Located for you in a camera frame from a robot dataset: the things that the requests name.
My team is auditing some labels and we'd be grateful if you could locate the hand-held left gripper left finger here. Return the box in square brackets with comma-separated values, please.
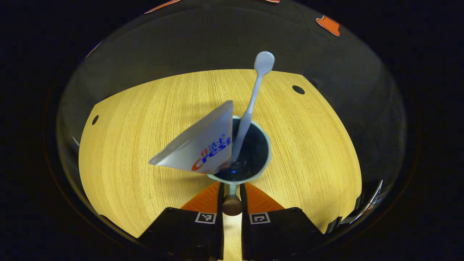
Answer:
[138, 181, 225, 261]

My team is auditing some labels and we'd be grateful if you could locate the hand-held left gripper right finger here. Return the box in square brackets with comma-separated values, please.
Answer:
[239, 182, 325, 261]

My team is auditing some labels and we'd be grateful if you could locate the blue cup with wooden handle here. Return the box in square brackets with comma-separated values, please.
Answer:
[207, 115, 272, 217]

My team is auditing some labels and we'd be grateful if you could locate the white toothpaste tube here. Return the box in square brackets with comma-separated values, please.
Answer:
[149, 100, 234, 174]

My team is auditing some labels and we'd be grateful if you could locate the pale blue toothbrush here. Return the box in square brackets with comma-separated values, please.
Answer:
[231, 51, 275, 163]

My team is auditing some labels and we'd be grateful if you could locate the wooden desktop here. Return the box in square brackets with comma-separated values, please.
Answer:
[79, 69, 363, 261]

